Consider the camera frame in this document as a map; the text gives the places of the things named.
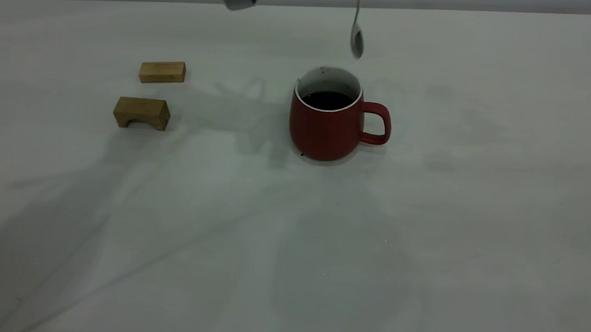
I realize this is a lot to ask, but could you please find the flat rectangular wooden block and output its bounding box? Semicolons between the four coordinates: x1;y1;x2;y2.
138;59;187;86

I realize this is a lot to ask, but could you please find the arched wooden block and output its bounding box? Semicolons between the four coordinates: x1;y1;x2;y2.
112;96;172;132

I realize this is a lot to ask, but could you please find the red ceramic cup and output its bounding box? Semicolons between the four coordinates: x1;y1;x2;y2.
287;64;395;165

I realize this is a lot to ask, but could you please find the grey spoon with pale handle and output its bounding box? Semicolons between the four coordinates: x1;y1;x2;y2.
349;0;367;60

